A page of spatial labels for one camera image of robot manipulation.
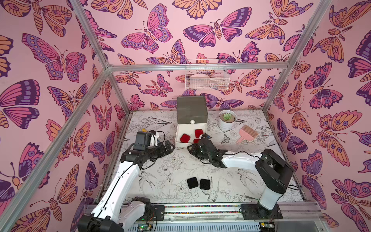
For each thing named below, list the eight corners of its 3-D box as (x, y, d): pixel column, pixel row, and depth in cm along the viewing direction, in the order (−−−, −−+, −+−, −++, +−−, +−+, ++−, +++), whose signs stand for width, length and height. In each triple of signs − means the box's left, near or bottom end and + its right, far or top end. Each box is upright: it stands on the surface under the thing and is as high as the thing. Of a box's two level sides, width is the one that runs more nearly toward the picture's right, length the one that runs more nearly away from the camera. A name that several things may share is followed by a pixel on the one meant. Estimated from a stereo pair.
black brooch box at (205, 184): (199, 188, 83) (199, 187, 81) (200, 179, 87) (200, 178, 84) (209, 190, 83) (209, 189, 81) (209, 181, 86) (210, 179, 84)
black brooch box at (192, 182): (189, 189, 83) (189, 187, 81) (186, 181, 86) (186, 179, 84) (198, 185, 85) (198, 184, 83) (195, 178, 88) (195, 176, 85)
